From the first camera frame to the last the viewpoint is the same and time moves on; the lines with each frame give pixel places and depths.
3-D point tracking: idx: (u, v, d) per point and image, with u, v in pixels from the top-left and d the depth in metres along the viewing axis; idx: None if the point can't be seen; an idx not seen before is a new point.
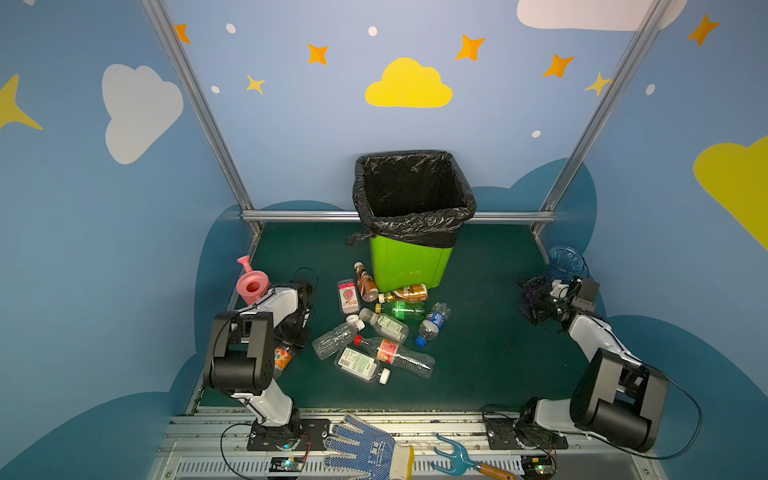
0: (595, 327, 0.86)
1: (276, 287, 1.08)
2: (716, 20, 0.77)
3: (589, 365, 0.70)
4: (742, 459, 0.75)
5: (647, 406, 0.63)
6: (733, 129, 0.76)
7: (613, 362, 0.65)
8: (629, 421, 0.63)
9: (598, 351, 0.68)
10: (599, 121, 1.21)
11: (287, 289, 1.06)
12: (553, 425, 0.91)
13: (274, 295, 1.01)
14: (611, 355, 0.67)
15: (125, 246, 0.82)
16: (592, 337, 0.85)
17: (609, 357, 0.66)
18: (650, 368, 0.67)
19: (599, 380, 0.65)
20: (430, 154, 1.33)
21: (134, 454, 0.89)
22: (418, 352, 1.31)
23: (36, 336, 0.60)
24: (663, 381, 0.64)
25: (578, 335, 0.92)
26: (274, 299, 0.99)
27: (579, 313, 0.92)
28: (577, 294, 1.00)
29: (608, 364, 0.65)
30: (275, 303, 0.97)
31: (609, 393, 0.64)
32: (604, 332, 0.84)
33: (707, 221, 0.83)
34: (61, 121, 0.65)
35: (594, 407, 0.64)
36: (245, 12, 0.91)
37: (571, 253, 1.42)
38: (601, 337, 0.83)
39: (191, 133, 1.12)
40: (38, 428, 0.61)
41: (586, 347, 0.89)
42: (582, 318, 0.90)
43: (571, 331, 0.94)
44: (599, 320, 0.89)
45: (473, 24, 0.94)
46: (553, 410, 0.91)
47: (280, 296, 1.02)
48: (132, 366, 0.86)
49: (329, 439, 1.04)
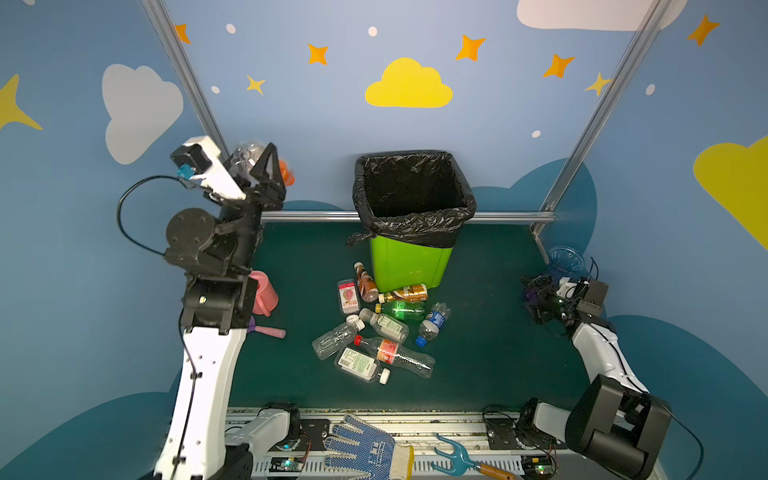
0: (598, 340, 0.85)
1: (189, 353, 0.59)
2: (716, 20, 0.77)
3: (589, 388, 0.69)
4: (742, 460, 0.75)
5: (646, 438, 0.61)
6: (733, 129, 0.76)
7: (611, 391, 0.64)
8: (625, 451, 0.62)
9: (599, 378, 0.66)
10: (599, 121, 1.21)
11: (216, 363, 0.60)
12: (550, 430, 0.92)
13: (201, 390, 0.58)
14: (612, 383, 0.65)
15: (124, 246, 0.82)
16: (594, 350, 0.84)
17: (609, 387, 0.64)
18: (654, 399, 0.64)
19: (596, 407, 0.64)
20: (430, 154, 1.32)
21: (133, 454, 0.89)
22: (418, 352, 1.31)
23: (35, 336, 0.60)
24: (666, 415, 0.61)
25: (580, 345, 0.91)
26: (203, 402, 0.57)
27: (584, 322, 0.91)
28: (583, 297, 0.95)
29: (607, 392, 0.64)
30: (207, 411, 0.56)
31: (606, 422, 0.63)
32: (608, 346, 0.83)
33: (708, 221, 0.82)
34: (61, 120, 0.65)
35: (588, 434, 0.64)
36: (245, 12, 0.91)
37: (571, 253, 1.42)
38: (603, 352, 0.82)
39: (190, 133, 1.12)
40: (37, 429, 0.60)
41: (587, 359, 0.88)
42: (587, 328, 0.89)
43: (575, 341, 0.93)
44: (604, 332, 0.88)
45: (474, 24, 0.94)
46: (551, 417, 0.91)
47: (211, 388, 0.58)
48: (131, 366, 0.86)
49: (329, 439, 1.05)
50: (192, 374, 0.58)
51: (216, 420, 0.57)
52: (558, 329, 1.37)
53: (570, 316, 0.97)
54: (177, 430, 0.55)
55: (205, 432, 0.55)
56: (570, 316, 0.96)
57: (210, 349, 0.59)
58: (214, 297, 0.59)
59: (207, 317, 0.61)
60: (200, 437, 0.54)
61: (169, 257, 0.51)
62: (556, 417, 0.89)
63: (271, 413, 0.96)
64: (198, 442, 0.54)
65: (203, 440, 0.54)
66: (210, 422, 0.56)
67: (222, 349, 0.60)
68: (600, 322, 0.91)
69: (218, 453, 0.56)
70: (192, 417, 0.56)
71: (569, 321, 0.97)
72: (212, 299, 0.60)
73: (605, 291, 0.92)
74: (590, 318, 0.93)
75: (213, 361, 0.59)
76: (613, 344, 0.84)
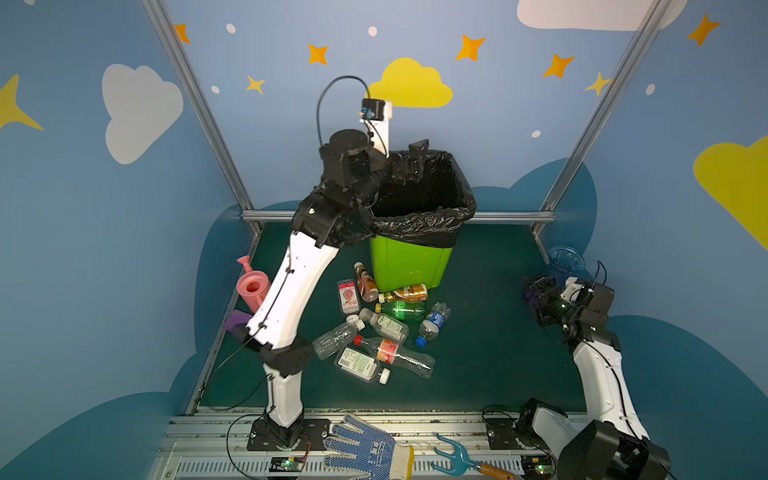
0: (599, 362, 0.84)
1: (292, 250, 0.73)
2: (716, 20, 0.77)
3: (584, 431, 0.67)
4: (742, 458, 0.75)
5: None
6: (733, 128, 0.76)
7: (608, 437, 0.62)
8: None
9: (594, 424, 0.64)
10: (599, 120, 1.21)
11: (306, 267, 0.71)
12: (545, 438, 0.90)
13: (289, 284, 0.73)
14: (608, 430, 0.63)
15: (124, 245, 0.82)
16: (593, 373, 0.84)
17: (606, 437, 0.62)
18: (649, 445, 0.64)
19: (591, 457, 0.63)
20: (430, 154, 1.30)
21: (134, 454, 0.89)
22: (418, 352, 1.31)
23: (37, 335, 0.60)
24: (662, 463, 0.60)
25: (580, 365, 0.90)
26: (287, 293, 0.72)
27: (586, 340, 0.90)
28: (586, 305, 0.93)
29: (603, 443, 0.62)
30: (287, 302, 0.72)
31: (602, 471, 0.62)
32: (608, 370, 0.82)
33: (708, 220, 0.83)
34: (61, 120, 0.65)
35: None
36: (244, 12, 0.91)
37: (571, 253, 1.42)
38: (602, 377, 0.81)
39: (190, 133, 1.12)
40: (38, 428, 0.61)
41: (585, 382, 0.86)
42: (588, 347, 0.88)
43: (575, 358, 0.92)
44: (605, 354, 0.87)
45: (474, 24, 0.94)
46: (549, 424, 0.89)
47: (295, 285, 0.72)
48: (131, 366, 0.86)
49: (329, 439, 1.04)
50: (287, 269, 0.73)
51: (293, 310, 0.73)
52: (559, 337, 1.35)
53: (572, 326, 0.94)
54: (267, 302, 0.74)
55: (279, 318, 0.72)
56: (573, 328, 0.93)
57: (305, 256, 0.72)
58: (324, 212, 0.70)
59: (310, 228, 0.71)
60: (279, 317, 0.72)
61: (324, 149, 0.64)
62: (555, 424, 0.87)
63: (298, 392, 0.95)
64: (277, 321, 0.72)
65: (278, 322, 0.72)
66: (287, 310, 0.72)
67: (313, 259, 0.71)
68: (601, 336, 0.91)
69: (290, 331, 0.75)
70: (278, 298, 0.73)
71: (571, 331, 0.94)
72: (320, 213, 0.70)
73: (611, 301, 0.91)
74: (592, 331, 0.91)
75: (302, 265, 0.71)
76: (613, 370, 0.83)
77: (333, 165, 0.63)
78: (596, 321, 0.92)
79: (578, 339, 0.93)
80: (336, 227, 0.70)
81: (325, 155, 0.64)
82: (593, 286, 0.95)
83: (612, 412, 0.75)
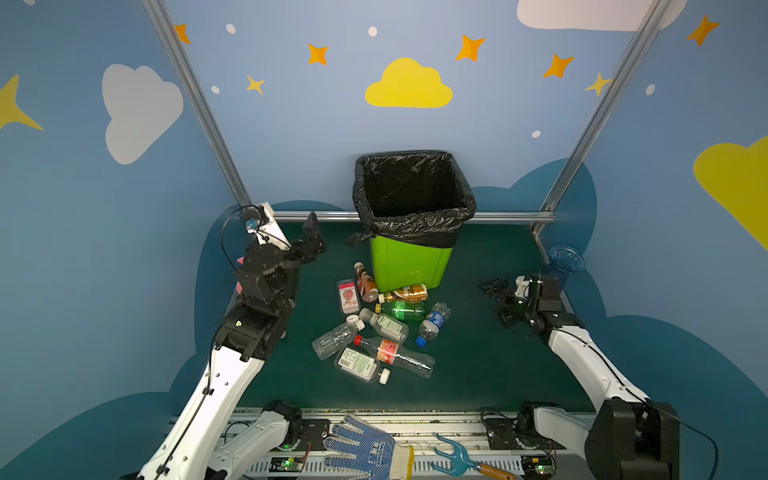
0: (577, 345, 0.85)
1: (211, 368, 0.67)
2: (716, 20, 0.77)
3: (600, 418, 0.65)
4: (743, 458, 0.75)
5: (664, 448, 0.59)
6: (733, 129, 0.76)
7: (622, 412, 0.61)
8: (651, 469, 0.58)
9: (606, 403, 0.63)
10: (599, 121, 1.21)
11: (229, 384, 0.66)
12: (554, 436, 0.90)
13: (206, 407, 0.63)
14: (619, 405, 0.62)
15: (124, 246, 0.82)
16: (580, 359, 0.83)
17: (619, 410, 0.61)
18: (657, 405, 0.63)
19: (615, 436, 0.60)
20: (430, 154, 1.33)
21: (134, 455, 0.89)
22: (418, 352, 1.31)
23: (36, 336, 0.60)
24: (674, 419, 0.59)
25: (562, 353, 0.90)
26: (201, 419, 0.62)
27: (555, 329, 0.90)
28: (541, 298, 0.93)
29: (619, 417, 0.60)
30: (203, 429, 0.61)
31: (629, 448, 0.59)
32: (587, 349, 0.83)
33: (708, 220, 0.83)
34: (61, 120, 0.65)
35: (619, 468, 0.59)
36: (244, 12, 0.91)
37: (571, 253, 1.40)
38: (588, 359, 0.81)
39: (190, 133, 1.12)
40: (37, 429, 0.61)
41: (575, 368, 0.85)
42: (561, 334, 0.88)
43: (554, 349, 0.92)
44: (579, 335, 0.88)
45: (474, 24, 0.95)
46: (553, 424, 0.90)
47: (215, 407, 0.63)
48: (130, 367, 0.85)
49: (329, 439, 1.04)
50: (205, 388, 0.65)
51: (206, 444, 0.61)
52: (526, 332, 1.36)
53: (539, 319, 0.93)
54: (172, 438, 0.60)
55: (191, 452, 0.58)
56: (541, 321, 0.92)
57: (229, 371, 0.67)
58: (251, 323, 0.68)
59: (235, 340, 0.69)
60: (188, 452, 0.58)
61: (239, 273, 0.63)
62: (559, 424, 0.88)
63: (269, 421, 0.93)
64: (185, 458, 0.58)
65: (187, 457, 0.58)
66: (201, 440, 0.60)
67: (238, 372, 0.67)
68: (566, 320, 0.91)
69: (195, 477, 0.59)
70: (190, 426, 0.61)
71: (539, 325, 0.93)
72: (247, 326, 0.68)
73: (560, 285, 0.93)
74: (555, 317, 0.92)
75: (226, 382, 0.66)
76: (593, 347, 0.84)
77: (250, 285, 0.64)
78: (554, 307, 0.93)
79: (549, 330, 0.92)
80: (265, 337, 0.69)
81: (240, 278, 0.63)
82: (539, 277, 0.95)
83: (610, 385, 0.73)
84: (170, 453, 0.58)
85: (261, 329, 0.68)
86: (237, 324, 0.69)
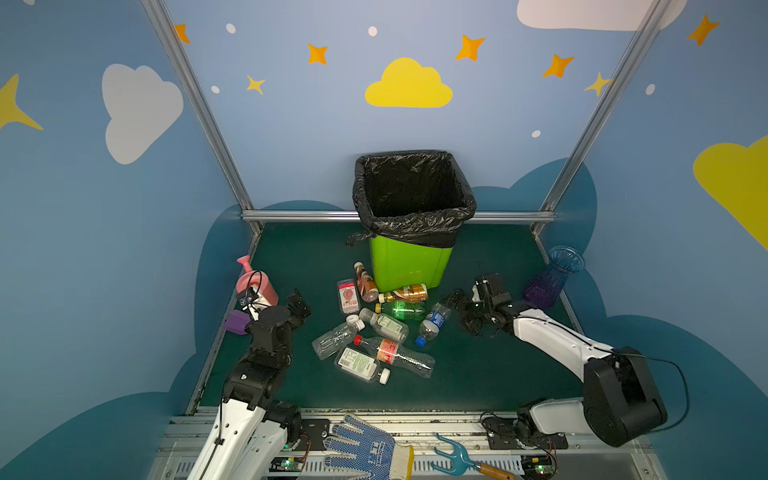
0: (538, 325, 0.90)
1: (221, 419, 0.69)
2: (716, 20, 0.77)
3: (587, 384, 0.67)
4: (743, 458, 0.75)
5: (643, 386, 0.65)
6: (733, 129, 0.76)
7: (604, 370, 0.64)
8: (646, 412, 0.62)
9: (587, 367, 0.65)
10: (599, 121, 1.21)
11: (238, 432, 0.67)
12: (558, 429, 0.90)
13: (217, 457, 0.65)
14: (599, 364, 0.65)
15: (124, 246, 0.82)
16: (546, 337, 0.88)
17: (601, 369, 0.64)
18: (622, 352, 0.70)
19: (609, 394, 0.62)
20: (430, 154, 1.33)
21: (133, 455, 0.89)
22: (418, 352, 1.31)
23: (36, 335, 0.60)
24: (639, 358, 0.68)
25: (528, 337, 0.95)
26: (213, 470, 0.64)
27: (515, 319, 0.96)
28: (492, 295, 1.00)
29: (604, 375, 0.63)
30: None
31: (623, 401, 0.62)
32: (548, 326, 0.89)
33: (708, 220, 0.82)
34: (61, 120, 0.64)
35: (622, 424, 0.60)
36: (244, 11, 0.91)
37: (571, 253, 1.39)
38: (553, 334, 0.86)
39: (190, 133, 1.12)
40: (37, 429, 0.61)
41: (544, 346, 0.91)
42: (523, 320, 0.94)
43: (521, 337, 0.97)
44: (537, 315, 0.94)
45: (474, 23, 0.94)
46: (554, 418, 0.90)
47: (226, 456, 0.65)
48: (130, 367, 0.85)
49: (329, 439, 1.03)
50: (217, 439, 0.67)
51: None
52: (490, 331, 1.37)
53: (499, 316, 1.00)
54: None
55: None
56: (501, 317, 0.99)
57: (237, 418, 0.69)
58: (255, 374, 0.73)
59: (241, 393, 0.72)
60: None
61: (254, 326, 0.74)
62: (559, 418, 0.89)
63: (264, 437, 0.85)
64: None
65: None
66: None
67: (245, 419, 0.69)
68: (519, 306, 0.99)
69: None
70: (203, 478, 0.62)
71: (502, 321, 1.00)
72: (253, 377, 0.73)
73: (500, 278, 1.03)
74: (510, 307, 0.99)
75: (234, 430, 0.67)
76: (552, 322, 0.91)
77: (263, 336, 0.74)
78: (506, 299, 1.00)
79: (511, 322, 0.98)
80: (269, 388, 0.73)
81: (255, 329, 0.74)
82: (483, 277, 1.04)
83: (582, 348, 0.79)
84: None
85: (265, 378, 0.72)
86: (244, 377, 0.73)
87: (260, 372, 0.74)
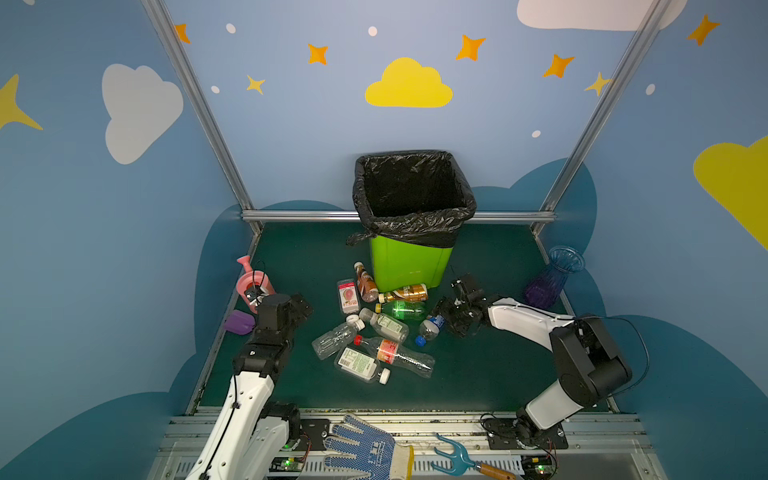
0: (511, 309, 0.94)
1: (235, 388, 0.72)
2: (716, 20, 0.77)
3: (554, 351, 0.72)
4: (743, 457, 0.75)
5: (605, 346, 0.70)
6: (733, 128, 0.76)
7: (567, 337, 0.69)
8: (611, 371, 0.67)
9: (553, 337, 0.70)
10: (599, 120, 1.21)
11: (253, 398, 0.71)
12: (556, 419, 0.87)
13: (235, 420, 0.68)
14: (563, 332, 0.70)
15: (124, 246, 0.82)
16: (518, 319, 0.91)
17: (565, 335, 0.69)
18: (581, 317, 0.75)
19: (573, 356, 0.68)
20: (430, 154, 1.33)
21: (134, 455, 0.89)
22: (418, 352, 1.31)
23: (35, 335, 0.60)
24: (595, 320, 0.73)
25: (504, 325, 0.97)
26: (232, 431, 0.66)
27: (492, 309, 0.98)
28: (466, 291, 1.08)
29: (568, 342, 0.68)
30: (235, 439, 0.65)
31: (586, 361, 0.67)
32: (518, 308, 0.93)
33: (708, 220, 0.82)
34: (61, 120, 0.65)
35: (589, 383, 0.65)
36: (244, 12, 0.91)
37: (571, 253, 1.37)
38: (522, 314, 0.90)
39: (190, 133, 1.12)
40: (37, 429, 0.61)
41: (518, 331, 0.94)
42: (498, 309, 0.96)
43: (499, 327, 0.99)
44: (510, 303, 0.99)
45: (474, 24, 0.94)
46: (549, 410, 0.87)
47: (243, 418, 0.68)
48: (130, 367, 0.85)
49: (329, 439, 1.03)
50: (233, 404, 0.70)
51: (239, 452, 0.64)
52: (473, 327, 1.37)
53: (476, 309, 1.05)
54: (207, 452, 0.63)
55: (229, 459, 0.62)
56: (478, 310, 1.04)
57: (250, 385, 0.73)
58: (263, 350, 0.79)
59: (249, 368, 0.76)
60: (226, 459, 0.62)
61: (262, 306, 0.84)
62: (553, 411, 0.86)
63: (268, 427, 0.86)
64: (223, 463, 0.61)
65: (225, 464, 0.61)
66: (234, 446, 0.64)
67: (258, 385, 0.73)
68: (493, 298, 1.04)
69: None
70: (222, 439, 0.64)
71: (478, 314, 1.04)
72: (261, 352, 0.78)
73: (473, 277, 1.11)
74: (484, 300, 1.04)
75: (249, 396, 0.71)
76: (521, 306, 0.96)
77: (270, 313, 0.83)
78: (480, 293, 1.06)
79: (486, 313, 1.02)
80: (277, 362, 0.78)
81: (263, 308, 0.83)
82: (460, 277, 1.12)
83: (548, 322, 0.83)
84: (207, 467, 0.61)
85: (273, 352, 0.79)
86: (252, 353, 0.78)
87: (267, 348, 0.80)
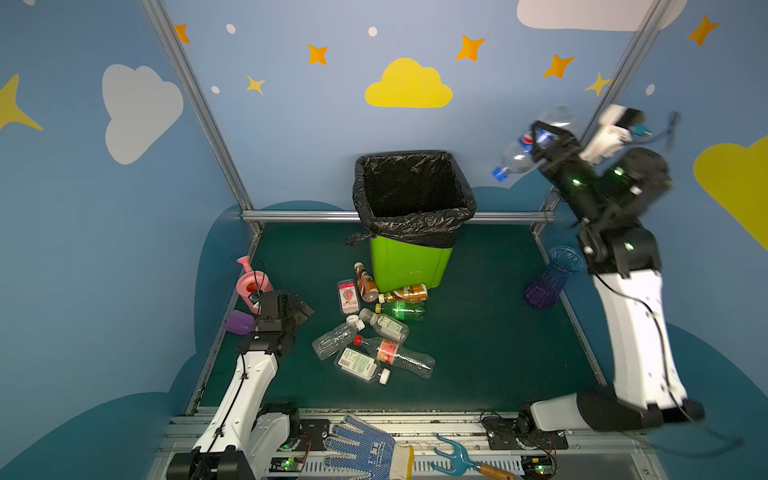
0: (636, 310, 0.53)
1: (243, 363, 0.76)
2: (716, 20, 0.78)
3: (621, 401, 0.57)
4: (742, 457, 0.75)
5: None
6: (732, 129, 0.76)
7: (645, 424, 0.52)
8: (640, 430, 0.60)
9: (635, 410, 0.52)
10: (598, 120, 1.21)
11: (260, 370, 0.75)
12: (556, 425, 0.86)
13: (244, 389, 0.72)
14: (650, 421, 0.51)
15: (123, 245, 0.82)
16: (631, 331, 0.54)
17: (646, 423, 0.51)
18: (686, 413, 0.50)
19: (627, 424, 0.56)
20: (430, 154, 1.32)
21: (134, 455, 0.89)
22: (419, 352, 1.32)
23: (36, 335, 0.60)
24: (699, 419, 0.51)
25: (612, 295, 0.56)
26: (243, 396, 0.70)
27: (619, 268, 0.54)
28: (618, 207, 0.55)
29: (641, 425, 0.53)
30: (247, 402, 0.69)
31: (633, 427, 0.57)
32: (647, 320, 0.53)
33: (708, 220, 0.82)
34: (61, 121, 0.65)
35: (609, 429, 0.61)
36: (243, 11, 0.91)
37: (572, 253, 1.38)
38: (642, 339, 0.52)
39: (190, 133, 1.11)
40: (37, 430, 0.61)
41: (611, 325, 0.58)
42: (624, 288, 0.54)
43: (594, 270, 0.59)
44: (648, 297, 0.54)
45: (474, 24, 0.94)
46: (551, 413, 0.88)
47: (252, 387, 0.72)
48: (130, 366, 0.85)
49: (329, 439, 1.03)
50: (242, 375, 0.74)
51: (250, 414, 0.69)
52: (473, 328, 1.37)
53: (604, 248, 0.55)
54: (220, 415, 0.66)
55: (242, 418, 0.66)
56: (606, 251, 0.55)
57: (257, 361, 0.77)
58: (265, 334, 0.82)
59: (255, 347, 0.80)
60: (239, 418, 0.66)
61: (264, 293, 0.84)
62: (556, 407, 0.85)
63: (269, 420, 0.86)
64: (237, 421, 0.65)
65: (239, 424, 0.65)
66: (247, 407, 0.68)
67: (264, 359, 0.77)
68: (649, 249, 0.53)
69: (244, 444, 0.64)
70: (233, 403, 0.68)
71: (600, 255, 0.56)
72: (264, 337, 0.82)
73: (626, 136, 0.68)
74: (633, 251, 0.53)
75: (257, 368, 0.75)
76: (655, 317, 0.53)
77: (270, 300, 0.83)
78: (625, 222, 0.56)
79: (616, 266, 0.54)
80: (278, 347, 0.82)
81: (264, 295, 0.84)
82: (642, 172, 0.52)
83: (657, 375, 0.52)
84: (221, 428, 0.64)
85: (274, 339, 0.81)
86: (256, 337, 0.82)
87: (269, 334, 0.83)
